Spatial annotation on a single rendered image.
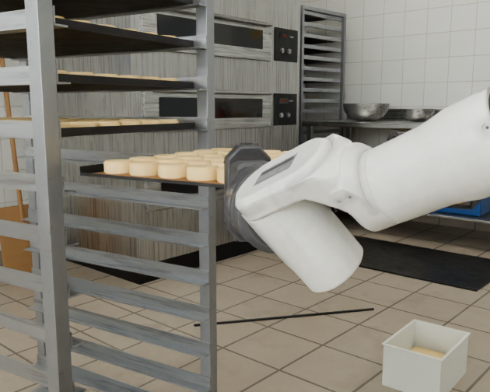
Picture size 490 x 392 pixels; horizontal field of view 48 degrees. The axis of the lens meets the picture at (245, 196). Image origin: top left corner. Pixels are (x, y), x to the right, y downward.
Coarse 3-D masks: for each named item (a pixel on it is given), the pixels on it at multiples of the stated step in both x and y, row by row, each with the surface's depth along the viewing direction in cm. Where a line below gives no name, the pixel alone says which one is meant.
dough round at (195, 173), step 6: (192, 168) 81; (198, 168) 80; (204, 168) 80; (210, 168) 81; (216, 168) 82; (192, 174) 81; (198, 174) 80; (204, 174) 80; (210, 174) 81; (216, 174) 82; (192, 180) 81; (198, 180) 81; (204, 180) 81; (210, 180) 81
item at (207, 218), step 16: (208, 0) 122; (208, 16) 122; (208, 32) 123; (208, 48) 123; (208, 64) 124; (208, 80) 124; (208, 96) 125; (208, 112) 125; (208, 128) 126; (208, 144) 126; (208, 192) 128; (208, 208) 129; (208, 224) 129; (208, 256) 130; (208, 288) 132; (208, 304) 132; (208, 320) 133; (208, 336) 134; (208, 368) 135
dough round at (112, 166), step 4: (108, 160) 91; (112, 160) 91; (116, 160) 91; (120, 160) 91; (124, 160) 91; (128, 160) 91; (132, 160) 91; (104, 164) 90; (108, 164) 89; (112, 164) 89; (116, 164) 89; (120, 164) 89; (124, 164) 90; (128, 164) 90; (104, 168) 90; (108, 168) 90; (112, 168) 89; (116, 168) 89; (120, 168) 89; (124, 168) 90; (128, 168) 90; (108, 172) 90; (112, 172) 89; (116, 172) 89; (120, 172) 89; (124, 172) 90; (128, 172) 90
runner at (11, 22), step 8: (0, 16) 93; (8, 16) 92; (16, 16) 91; (24, 16) 90; (0, 24) 94; (8, 24) 93; (16, 24) 91; (24, 24) 90; (56, 24) 87; (0, 32) 95; (8, 32) 95; (16, 32) 95
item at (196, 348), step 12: (36, 300) 165; (72, 312) 158; (84, 312) 155; (84, 324) 152; (96, 324) 152; (108, 324) 151; (120, 324) 148; (132, 324) 146; (132, 336) 144; (144, 336) 144; (156, 336) 142; (168, 336) 140; (180, 336) 138; (168, 348) 137; (180, 348) 137; (192, 348) 136; (204, 348) 135
